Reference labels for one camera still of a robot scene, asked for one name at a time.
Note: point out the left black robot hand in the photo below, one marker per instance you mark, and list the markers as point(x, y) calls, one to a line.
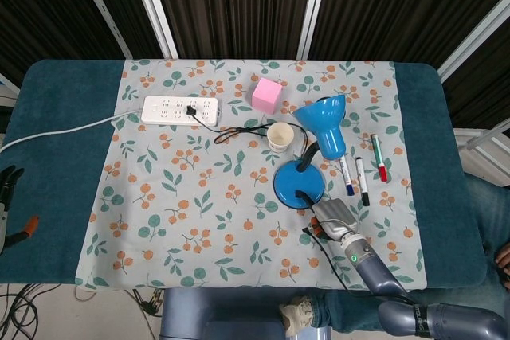
point(9, 196)

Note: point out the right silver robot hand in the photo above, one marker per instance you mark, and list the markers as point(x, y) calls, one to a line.
point(334, 218)

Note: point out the bystander bare hand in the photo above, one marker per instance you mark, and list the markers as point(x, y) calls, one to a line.
point(504, 262)

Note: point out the blue desk lamp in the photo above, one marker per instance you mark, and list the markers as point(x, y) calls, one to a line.
point(295, 180)

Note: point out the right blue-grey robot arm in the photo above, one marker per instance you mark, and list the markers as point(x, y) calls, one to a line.
point(378, 272)

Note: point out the blue cap whiteboard marker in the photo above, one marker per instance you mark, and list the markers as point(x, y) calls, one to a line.
point(346, 174)

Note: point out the black cap whiteboard marker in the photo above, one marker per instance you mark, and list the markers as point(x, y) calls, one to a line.
point(361, 180)

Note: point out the blue jeans leg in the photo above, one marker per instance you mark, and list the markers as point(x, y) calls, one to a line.
point(350, 308)
point(490, 216)

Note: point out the red cap green marker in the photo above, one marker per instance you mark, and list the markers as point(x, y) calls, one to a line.
point(377, 155)

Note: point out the teal table cover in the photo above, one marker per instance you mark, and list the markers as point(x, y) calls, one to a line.
point(60, 137)

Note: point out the white paper cup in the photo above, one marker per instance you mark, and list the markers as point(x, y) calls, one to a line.
point(279, 137)

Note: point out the worn beige shoe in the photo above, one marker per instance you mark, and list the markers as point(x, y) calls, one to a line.
point(296, 316)

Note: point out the floral orange leaf tablecloth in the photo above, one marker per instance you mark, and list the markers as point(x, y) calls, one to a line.
point(199, 196)

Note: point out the pink foam cube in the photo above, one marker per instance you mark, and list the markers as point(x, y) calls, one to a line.
point(265, 95)

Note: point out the blue-grey robot torso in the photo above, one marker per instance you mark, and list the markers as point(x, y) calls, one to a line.
point(219, 316)

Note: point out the white power strip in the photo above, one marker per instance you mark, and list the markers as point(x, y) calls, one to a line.
point(159, 111)

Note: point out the black power plug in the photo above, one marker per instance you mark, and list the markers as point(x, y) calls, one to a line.
point(191, 110)

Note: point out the dark pleated curtain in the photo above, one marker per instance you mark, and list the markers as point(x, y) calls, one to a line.
point(239, 1)

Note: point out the white aluminium frame rails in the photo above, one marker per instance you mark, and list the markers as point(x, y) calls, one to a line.
point(484, 149)

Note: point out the white aluminium frame post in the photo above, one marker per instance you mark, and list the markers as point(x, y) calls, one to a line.
point(470, 45)
point(103, 9)
point(315, 9)
point(153, 9)

